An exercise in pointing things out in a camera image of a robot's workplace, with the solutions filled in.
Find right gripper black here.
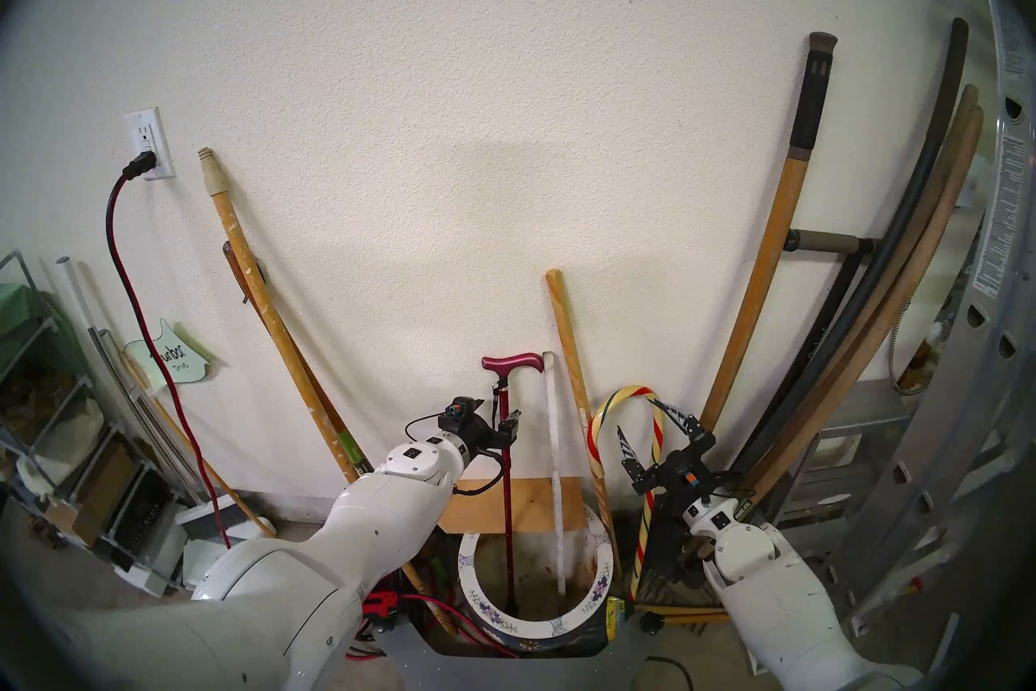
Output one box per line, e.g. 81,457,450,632
617,398,735,510

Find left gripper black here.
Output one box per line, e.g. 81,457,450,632
437,396,522,457

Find striped candy cane stick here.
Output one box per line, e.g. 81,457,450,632
589,385,666,601

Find pink metal walking cane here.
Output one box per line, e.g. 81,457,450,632
482,353,545,617

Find white floral ceramic pot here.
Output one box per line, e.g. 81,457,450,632
458,511,616,650

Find white flat stick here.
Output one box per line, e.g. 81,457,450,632
544,351,567,595

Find wooden board with hole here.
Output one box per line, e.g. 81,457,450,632
441,477,585,534

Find light wooden stick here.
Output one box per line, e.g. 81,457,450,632
546,269,622,582

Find black rake head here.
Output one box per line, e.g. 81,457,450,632
631,495,707,606

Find grey step ladder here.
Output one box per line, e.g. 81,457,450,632
777,378,919,536

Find brown bottle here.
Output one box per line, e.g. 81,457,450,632
898,340,944,395

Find thin wooden dowel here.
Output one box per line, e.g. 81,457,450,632
121,353,278,538

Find dark brown wooden stick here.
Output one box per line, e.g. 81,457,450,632
223,241,377,476

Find green handwritten sign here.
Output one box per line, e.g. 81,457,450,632
134,319,213,384

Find black printed box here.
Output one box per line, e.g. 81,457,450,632
113,467,176,574

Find brown cardboard box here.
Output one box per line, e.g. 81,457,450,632
79,438,140,544

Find aluminium extension ladder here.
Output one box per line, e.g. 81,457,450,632
834,0,1036,642

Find curved wooden pole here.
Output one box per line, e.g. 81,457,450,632
741,84,980,496
745,105,985,508

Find white plastic pipe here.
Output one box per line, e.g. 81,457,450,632
55,257,110,374

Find yellow handled tool black knob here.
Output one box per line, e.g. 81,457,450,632
635,603,729,635

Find red extension cord reel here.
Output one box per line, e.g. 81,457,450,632
348,536,519,658

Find black floor cable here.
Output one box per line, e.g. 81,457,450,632
643,655,693,691

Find black tool olive crossbar handle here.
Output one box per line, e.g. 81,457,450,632
732,230,879,472

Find wooden handle black grip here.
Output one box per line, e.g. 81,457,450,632
700,32,839,433

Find wooden broom handle threaded tip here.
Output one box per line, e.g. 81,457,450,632
199,148,462,638

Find grey metal rail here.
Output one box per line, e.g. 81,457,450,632
87,327,213,510

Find white wall switch plate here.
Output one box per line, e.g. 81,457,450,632
959,155,990,209

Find red black power cord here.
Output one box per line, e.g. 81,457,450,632
105,153,236,549

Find white wall outlet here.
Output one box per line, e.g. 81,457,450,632
125,108,176,181

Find metal wire shelf rack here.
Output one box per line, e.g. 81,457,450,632
0,252,191,595

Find bundle of long tool handles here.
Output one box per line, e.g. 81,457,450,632
732,17,970,480

